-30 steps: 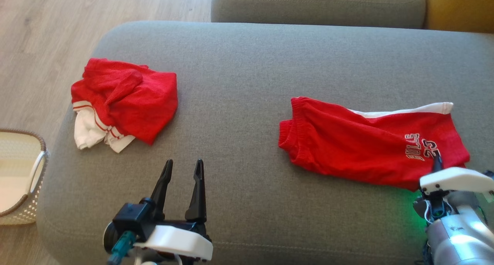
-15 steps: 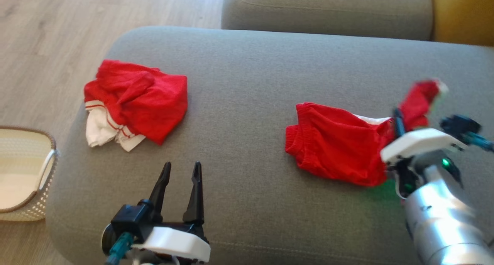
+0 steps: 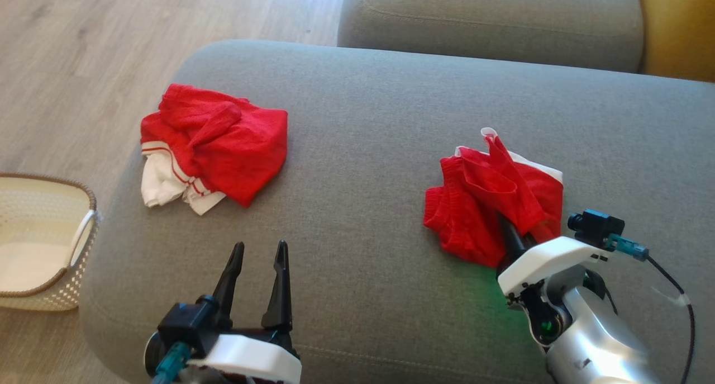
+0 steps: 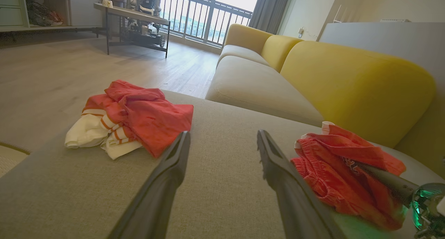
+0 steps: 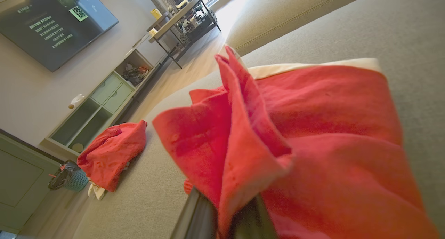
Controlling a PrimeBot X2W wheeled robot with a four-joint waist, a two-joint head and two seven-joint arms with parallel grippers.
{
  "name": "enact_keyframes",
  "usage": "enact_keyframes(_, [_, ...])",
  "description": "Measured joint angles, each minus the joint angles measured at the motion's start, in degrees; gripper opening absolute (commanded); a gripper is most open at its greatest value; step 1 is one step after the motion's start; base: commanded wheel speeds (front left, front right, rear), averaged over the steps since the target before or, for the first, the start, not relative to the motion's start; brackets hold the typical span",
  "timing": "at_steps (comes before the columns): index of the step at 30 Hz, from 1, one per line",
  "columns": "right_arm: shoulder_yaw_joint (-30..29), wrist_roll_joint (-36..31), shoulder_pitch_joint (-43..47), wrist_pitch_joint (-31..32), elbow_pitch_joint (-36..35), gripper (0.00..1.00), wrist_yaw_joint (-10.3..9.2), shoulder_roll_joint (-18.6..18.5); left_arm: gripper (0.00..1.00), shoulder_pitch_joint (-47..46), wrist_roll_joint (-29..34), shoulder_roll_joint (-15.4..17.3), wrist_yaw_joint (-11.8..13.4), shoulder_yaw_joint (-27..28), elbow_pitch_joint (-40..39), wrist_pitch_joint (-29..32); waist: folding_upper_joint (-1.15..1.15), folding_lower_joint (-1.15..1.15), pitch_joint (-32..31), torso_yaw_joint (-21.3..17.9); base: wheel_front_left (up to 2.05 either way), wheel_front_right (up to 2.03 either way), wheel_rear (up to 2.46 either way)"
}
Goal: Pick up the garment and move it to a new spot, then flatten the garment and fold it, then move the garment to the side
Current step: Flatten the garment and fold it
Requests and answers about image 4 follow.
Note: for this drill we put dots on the flat white device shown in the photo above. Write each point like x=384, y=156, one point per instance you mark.
x=394, y=21

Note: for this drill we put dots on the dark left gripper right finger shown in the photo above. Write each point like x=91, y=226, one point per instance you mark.
x=295, y=197

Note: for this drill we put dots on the white low cabinet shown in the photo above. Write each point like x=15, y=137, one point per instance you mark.
x=80, y=9

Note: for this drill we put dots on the red white-trimmed basketball shorts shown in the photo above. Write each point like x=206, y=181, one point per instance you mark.
x=333, y=169

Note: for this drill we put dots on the clutter pile in cabinet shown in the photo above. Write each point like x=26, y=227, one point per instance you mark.
x=40, y=13

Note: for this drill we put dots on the woven laundry basket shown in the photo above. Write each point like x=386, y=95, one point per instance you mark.
x=10, y=159

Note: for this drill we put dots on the grey wheeled robot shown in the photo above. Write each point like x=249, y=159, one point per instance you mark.
x=144, y=26

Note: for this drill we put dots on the dark balcony railing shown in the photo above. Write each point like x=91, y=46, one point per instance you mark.
x=205, y=16

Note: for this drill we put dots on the grey sofa seat cushion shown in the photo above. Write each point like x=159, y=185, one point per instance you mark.
x=240, y=53
x=253, y=86

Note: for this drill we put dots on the black-framed wooden side table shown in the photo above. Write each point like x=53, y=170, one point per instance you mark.
x=132, y=14

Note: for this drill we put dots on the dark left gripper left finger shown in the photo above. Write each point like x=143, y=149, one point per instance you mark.
x=156, y=193

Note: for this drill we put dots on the grey curtain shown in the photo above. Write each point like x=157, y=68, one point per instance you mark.
x=269, y=7

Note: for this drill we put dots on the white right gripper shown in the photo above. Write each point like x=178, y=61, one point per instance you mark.
x=429, y=204

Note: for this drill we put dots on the yellow sofa backrest cushion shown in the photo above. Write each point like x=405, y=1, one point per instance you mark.
x=354, y=89
x=424, y=138
x=245, y=35
x=278, y=51

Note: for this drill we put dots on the white wall plug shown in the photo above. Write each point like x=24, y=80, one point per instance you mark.
x=301, y=32

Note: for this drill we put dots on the large grey sofa ottoman cushion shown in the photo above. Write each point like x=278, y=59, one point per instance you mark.
x=215, y=183

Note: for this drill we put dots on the red white basketball jersey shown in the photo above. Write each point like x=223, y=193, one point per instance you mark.
x=149, y=120

